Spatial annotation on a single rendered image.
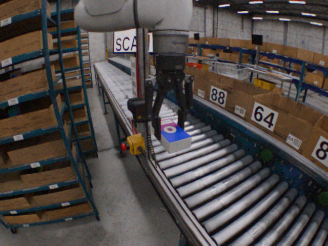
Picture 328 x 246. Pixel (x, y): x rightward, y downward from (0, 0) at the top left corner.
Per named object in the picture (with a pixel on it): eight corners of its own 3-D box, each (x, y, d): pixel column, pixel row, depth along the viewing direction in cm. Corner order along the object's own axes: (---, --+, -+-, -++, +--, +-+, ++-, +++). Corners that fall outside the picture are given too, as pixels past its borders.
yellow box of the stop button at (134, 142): (125, 148, 81) (123, 137, 78) (140, 144, 85) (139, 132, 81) (133, 166, 70) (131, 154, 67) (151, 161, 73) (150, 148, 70)
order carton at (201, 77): (180, 88, 153) (180, 70, 145) (204, 86, 164) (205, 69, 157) (206, 101, 122) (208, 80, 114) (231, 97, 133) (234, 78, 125)
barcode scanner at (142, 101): (136, 130, 60) (132, 103, 56) (128, 121, 70) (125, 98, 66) (152, 127, 62) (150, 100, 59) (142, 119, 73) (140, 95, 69)
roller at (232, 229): (204, 242, 47) (207, 237, 45) (280, 184, 67) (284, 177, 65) (212, 251, 43) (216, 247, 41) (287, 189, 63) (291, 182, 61)
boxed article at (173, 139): (169, 154, 43) (169, 143, 42) (150, 131, 54) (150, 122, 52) (190, 147, 46) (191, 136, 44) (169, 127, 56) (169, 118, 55)
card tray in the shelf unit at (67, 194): (38, 205, 88) (32, 197, 83) (41, 179, 112) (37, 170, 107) (84, 196, 103) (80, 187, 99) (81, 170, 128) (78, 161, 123)
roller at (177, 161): (154, 168, 83) (153, 161, 81) (226, 143, 104) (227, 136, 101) (157, 175, 79) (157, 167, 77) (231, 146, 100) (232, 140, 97)
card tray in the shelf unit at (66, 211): (49, 219, 97) (44, 212, 92) (50, 193, 121) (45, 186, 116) (91, 209, 113) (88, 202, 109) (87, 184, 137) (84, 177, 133)
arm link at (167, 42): (197, 32, 34) (196, 56, 37) (177, 33, 41) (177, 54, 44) (161, 29, 30) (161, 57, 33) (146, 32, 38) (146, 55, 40)
